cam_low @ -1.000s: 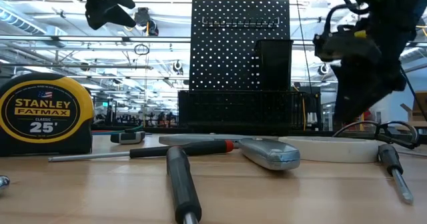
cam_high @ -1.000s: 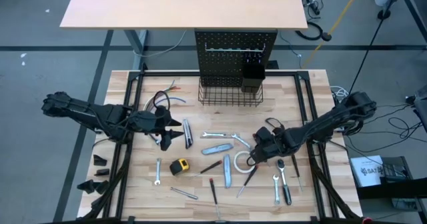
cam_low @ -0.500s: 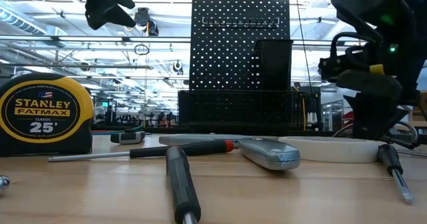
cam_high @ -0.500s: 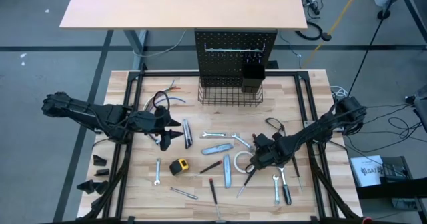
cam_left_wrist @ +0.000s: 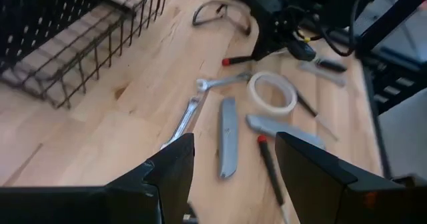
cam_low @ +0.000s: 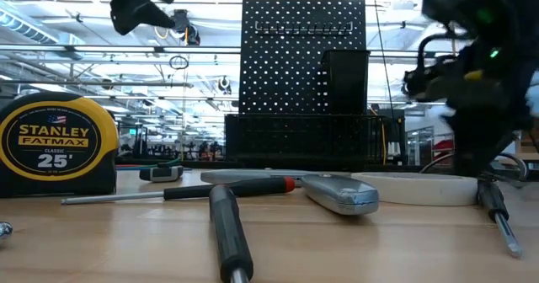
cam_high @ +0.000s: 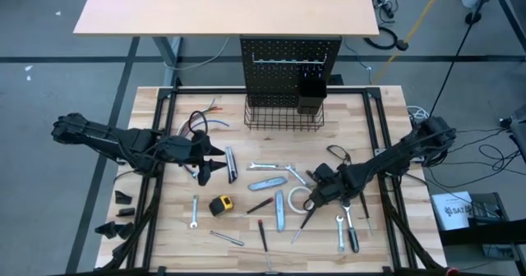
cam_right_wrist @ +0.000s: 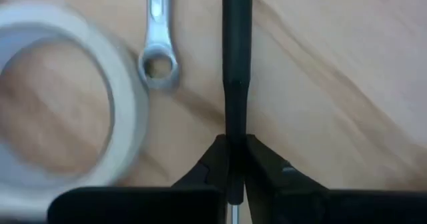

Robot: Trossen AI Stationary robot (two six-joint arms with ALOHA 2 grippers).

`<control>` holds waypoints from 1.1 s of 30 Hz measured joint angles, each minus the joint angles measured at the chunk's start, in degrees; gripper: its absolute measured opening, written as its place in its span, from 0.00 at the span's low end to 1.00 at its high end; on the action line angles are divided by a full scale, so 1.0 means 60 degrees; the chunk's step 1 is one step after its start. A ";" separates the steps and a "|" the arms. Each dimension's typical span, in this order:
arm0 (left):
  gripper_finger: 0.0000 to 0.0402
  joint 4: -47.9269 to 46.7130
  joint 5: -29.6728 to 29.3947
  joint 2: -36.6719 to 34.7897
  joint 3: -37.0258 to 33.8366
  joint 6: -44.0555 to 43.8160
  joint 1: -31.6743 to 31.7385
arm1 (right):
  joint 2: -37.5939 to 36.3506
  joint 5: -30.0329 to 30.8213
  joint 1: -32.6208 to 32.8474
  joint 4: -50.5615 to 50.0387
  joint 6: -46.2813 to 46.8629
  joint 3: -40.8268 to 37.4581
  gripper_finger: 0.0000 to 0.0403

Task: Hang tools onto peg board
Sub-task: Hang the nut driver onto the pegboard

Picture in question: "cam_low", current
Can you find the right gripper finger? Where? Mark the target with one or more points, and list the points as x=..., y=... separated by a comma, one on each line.
x=471, y=148
x=503, y=142

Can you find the black screwdriver red cap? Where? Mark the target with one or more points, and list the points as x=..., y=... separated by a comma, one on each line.
x=252, y=187
x=492, y=203
x=229, y=232

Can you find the white masking tape roll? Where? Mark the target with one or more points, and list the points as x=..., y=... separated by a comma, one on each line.
x=412, y=190

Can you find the grey utility knife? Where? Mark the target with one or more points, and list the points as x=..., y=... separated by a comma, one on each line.
x=341, y=194
x=162, y=174
x=236, y=175

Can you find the yellow black Stanley tape measure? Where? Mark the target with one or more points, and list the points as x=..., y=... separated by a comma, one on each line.
x=54, y=144

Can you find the silver metal pen tool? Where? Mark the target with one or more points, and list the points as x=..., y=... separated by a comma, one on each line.
x=4, y=231

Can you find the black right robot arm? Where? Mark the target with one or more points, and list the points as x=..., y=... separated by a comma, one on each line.
x=455, y=1

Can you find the red bin shelf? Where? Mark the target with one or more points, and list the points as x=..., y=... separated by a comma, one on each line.
x=444, y=145

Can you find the small yellow tag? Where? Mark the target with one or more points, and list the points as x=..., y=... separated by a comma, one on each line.
x=473, y=76

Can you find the black standing desk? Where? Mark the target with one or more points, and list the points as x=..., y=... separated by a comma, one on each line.
x=398, y=127

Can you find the black plastic cup bin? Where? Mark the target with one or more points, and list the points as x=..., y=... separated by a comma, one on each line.
x=345, y=85

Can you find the black metal pegboard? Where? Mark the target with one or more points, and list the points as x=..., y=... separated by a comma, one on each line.
x=273, y=85

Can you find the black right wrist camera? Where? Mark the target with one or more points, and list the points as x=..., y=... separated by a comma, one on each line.
x=429, y=83

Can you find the silver hook rail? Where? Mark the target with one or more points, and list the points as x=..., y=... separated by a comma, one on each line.
x=303, y=32

